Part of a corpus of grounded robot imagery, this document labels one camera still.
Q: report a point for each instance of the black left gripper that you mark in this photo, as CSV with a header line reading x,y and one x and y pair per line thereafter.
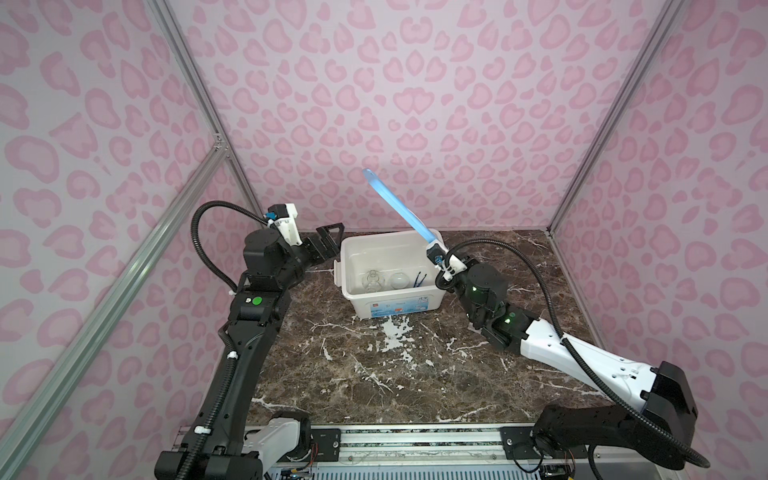
x,y
330,249

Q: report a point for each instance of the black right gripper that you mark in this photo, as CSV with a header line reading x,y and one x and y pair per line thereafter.
x,y
475,266

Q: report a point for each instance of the clear glass flask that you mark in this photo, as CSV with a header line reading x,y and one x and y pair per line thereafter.
x,y
374,281

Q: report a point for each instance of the blue plastic bin lid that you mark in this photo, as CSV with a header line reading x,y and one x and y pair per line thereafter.
x,y
399,207

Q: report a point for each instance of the blue plastic tweezers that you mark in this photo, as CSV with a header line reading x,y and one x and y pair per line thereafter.
x,y
420,278

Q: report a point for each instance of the white funnel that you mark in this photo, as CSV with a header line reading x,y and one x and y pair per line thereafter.
x,y
400,280

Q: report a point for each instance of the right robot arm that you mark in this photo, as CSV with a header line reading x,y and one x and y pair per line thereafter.
x,y
651,410

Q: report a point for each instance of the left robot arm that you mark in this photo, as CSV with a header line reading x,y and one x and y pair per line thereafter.
x,y
213,446

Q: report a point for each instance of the white plastic storage bin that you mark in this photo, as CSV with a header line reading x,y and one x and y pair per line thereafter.
x,y
387,253

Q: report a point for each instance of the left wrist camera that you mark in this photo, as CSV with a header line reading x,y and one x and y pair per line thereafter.
x,y
282,217

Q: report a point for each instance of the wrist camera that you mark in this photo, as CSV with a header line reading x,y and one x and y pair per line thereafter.
x,y
448,263
282,217

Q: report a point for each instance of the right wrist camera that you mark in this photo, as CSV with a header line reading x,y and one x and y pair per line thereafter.
x,y
448,263

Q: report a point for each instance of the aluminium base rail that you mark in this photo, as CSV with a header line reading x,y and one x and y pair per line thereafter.
x,y
426,451

